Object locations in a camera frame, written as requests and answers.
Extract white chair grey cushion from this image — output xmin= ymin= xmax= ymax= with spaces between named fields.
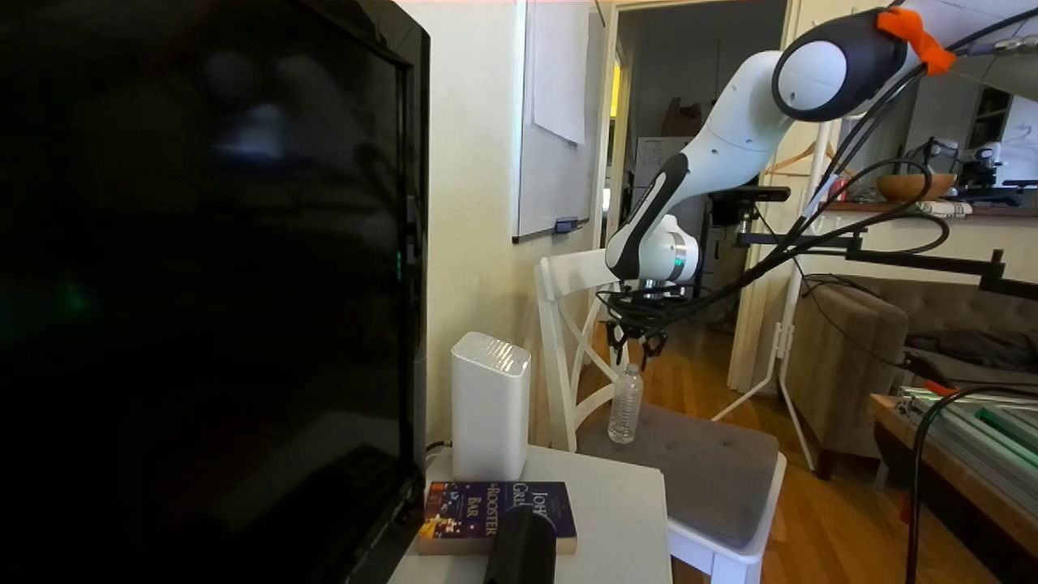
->
xmin=534 ymin=250 xmax=785 ymax=584

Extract black television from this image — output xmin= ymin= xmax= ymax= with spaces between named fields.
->
xmin=0 ymin=0 xmax=430 ymax=584

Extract wooden side table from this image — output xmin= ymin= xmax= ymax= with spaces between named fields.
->
xmin=868 ymin=388 xmax=1038 ymax=584

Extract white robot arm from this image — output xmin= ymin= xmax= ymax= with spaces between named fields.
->
xmin=604 ymin=6 xmax=924 ymax=346

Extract black cable bundle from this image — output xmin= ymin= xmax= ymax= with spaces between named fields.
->
xmin=692 ymin=3 xmax=1038 ymax=584

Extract John Grisham paperback book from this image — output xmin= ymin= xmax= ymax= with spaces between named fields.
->
xmin=414 ymin=480 xmax=577 ymax=555

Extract white wall whiteboard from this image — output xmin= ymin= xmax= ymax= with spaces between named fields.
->
xmin=512 ymin=0 xmax=597 ymax=241

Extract brown sofa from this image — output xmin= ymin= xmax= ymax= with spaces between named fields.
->
xmin=785 ymin=271 xmax=1038 ymax=477

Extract black camera arm mount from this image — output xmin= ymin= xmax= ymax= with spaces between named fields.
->
xmin=743 ymin=200 xmax=1038 ymax=298

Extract white table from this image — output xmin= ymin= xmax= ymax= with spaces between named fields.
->
xmin=390 ymin=448 xmax=671 ymax=584

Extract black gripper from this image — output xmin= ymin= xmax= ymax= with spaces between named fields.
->
xmin=597 ymin=280 xmax=693 ymax=369

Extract white coat stand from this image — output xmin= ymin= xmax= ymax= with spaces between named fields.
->
xmin=710 ymin=0 xmax=902 ymax=474

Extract white router box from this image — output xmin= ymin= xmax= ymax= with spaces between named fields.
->
xmin=450 ymin=331 xmax=533 ymax=480

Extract wooden bowl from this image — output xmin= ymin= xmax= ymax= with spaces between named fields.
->
xmin=876 ymin=173 xmax=956 ymax=200

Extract clear plastic bottle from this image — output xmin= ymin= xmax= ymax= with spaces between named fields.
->
xmin=607 ymin=362 xmax=641 ymax=444

